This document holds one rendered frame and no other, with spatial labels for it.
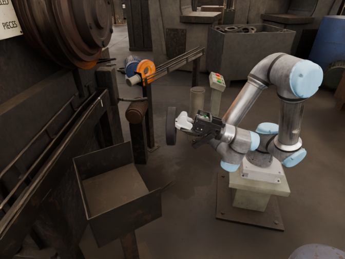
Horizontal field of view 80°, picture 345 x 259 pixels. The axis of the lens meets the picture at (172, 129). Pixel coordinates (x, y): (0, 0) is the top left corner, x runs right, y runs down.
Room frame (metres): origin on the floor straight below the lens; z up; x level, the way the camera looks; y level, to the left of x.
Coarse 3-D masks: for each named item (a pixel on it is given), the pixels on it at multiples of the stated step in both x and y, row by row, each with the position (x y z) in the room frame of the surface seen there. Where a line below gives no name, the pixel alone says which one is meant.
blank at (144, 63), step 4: (144, 60) 1.49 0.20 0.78; (148, 60) 1.50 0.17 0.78; (140, 64) 1.45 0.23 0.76; (144, 64) 1.47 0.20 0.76; (148, 64) 1.49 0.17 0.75; (152, 64) 1.52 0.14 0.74; (140, 68) 1.44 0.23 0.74; (144, 68) 1.46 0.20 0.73; (148, 68) 1.52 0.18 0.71; (152, 68) 1.52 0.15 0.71; (148, 72) 1.51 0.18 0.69; (152, 72) 1.52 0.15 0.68; (144, 76) 1.46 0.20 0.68; (148, 80) 1.49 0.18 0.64
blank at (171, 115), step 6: (168, 108) 0.71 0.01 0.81; (174, 108) 0.71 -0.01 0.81; (168, 114) 0.68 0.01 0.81; (174, 114) 0.67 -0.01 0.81; (168, 120) 0.65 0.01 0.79; (174, 120) 0.65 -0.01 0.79; (168, 126) 0.64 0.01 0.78; (174, 126) 0.64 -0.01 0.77; (168, 132) 0.63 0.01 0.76; (174, 132) 0.63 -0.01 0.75; (168, 138) 0.63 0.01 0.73; (174, 138) 0.63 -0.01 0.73; (168, 144) 0.64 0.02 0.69; (174, 144) 0.64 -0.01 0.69
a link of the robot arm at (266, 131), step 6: (258, 126) 0.92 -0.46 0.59; (264, 126) 0.91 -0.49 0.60; (270, 126) 0.91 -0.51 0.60; (276, 126) 0.91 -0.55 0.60; (258, 132) 0.90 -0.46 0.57; (264, 132) 0.87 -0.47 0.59; (270, 132) 0.86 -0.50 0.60; (276, 132) 0.86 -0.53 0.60; (264, 138) 0.86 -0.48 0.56; (270, 138) 0.84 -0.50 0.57; (264, 144) 0.84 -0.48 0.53; (264, 150) 0.86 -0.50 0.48
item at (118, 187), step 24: (120, 144) 0.61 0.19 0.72; (96, 168) 0.56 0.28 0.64; (120, 168) 0.59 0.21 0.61; (96, 192) 0.48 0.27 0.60; (120, 192) 0.48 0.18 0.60; (144, 192) 0.48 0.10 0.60; (96, 216) 0.31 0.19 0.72; (120, 216) 0.34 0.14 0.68; (144, 216) 0.37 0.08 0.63; (96, 240) 0.30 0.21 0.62; (120, 240) 0.49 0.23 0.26
